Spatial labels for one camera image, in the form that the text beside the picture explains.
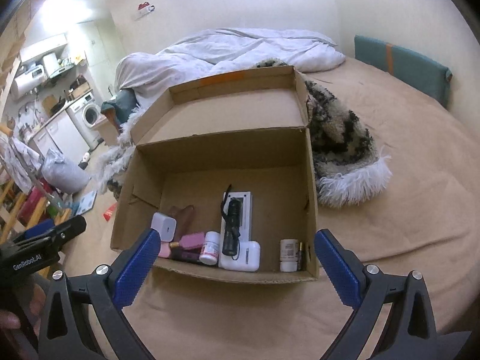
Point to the white power adapter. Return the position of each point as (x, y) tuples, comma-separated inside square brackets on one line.
[(164, 225)]

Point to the pink plug with gold prongs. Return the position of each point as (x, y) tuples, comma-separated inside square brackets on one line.
[(192, 241)]

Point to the wooden chair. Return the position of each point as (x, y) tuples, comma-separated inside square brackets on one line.
[(21, 211)]

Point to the black tube with pink print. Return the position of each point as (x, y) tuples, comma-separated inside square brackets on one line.
[(186, 256)]

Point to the red snack package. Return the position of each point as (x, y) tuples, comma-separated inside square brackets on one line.
[(107, 215)]

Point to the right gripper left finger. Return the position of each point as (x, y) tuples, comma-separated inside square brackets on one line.
[(65, 332)]

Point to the black flashlight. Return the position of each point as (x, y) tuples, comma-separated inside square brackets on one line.
[(230, 246)]

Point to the teal cushion with orange stripe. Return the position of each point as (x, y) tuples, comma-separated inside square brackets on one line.
[(414, 69)]

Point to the white rectangular device holder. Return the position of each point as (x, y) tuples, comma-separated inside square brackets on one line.
[(245, 212)]

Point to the pink translucent massage comb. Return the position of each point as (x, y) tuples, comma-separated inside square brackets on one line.
[(184, 218)]

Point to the white bottle with qr label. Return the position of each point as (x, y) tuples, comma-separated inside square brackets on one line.
[(289, 255)]

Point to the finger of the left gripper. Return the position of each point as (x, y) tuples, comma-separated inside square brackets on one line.
[(52, 234), (40, 228)]

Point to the white pill bottle red label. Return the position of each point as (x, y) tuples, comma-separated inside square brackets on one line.
[(210, 249)]

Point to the open cardboard box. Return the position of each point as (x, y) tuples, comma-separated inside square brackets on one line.
[(247, 129)]

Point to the pink cloud shaped device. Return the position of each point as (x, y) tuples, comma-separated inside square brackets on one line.
[(165, 250)]

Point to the bathroom scale on floor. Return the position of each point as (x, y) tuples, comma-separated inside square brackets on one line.
[(86, 203)]

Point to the white duvet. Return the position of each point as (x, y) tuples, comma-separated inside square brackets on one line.
[(216, 51)]

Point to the white washing machine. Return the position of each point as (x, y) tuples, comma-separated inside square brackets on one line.
[(85, 113)]

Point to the white earbuds charging case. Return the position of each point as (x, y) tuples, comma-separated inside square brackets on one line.
[(246, 260)]

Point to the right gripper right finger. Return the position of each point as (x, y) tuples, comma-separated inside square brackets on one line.
[(409, 331)]

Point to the grey stuffed bag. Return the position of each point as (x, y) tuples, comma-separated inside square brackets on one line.
[(62, 173)]

